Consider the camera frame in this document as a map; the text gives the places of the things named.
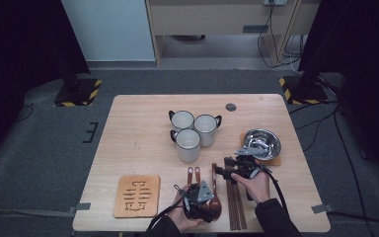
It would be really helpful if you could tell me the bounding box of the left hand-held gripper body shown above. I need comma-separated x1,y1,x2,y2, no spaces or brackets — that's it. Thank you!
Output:
173,180,216,221

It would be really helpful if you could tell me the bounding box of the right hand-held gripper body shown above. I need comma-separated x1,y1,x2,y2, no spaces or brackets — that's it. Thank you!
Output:
231,146,271,181

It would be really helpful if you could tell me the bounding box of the carved wooden coaster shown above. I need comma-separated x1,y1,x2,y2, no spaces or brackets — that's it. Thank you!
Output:
240,132,282,167
113,175,161,219

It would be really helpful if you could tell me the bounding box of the steel bowl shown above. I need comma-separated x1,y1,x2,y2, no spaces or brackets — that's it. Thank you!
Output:
243,127,282,161

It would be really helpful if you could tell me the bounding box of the white enamel mug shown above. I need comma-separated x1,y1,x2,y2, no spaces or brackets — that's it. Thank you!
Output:
168,110,195,131
170,127,202,163
192,114,223,147

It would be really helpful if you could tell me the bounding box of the person's left hand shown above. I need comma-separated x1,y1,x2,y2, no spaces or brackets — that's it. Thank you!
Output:
167,185,209,233

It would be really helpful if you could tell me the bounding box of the person's right hand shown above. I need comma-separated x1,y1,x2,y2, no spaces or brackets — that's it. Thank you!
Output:
230,170,271,205

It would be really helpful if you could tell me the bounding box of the grey tape strip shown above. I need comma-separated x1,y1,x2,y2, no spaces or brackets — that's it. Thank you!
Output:
311,203,335,214
68,201,92,214

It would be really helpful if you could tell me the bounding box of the black striped stand base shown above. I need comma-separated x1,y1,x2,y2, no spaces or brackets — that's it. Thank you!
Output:
278,75,330,106
53,78,103,108

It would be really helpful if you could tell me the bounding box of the light wooden desk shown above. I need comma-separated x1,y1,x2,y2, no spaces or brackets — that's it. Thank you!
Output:
144,0,322,68

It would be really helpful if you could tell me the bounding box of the black curtain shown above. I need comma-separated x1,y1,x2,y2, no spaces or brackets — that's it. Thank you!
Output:
0,0,92,169
297,0,379,186

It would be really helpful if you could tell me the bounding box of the white cabinet panel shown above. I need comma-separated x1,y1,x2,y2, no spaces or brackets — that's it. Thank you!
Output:
60,0,156,62

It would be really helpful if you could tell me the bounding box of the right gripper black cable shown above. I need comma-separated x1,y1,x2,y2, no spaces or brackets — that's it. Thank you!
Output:
260,166,290,215

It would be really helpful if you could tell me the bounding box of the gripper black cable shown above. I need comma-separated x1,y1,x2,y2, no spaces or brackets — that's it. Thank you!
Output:
146,184,191,233
260,166,290,215

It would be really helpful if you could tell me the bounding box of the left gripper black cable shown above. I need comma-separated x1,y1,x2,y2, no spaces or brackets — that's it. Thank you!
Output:
146,184,191,233

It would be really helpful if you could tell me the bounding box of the long black floor cable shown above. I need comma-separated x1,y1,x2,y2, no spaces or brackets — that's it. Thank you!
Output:
333,105,376,237

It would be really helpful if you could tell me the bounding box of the black hanging power cable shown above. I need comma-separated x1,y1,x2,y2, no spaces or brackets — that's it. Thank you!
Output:
257,0,302,70

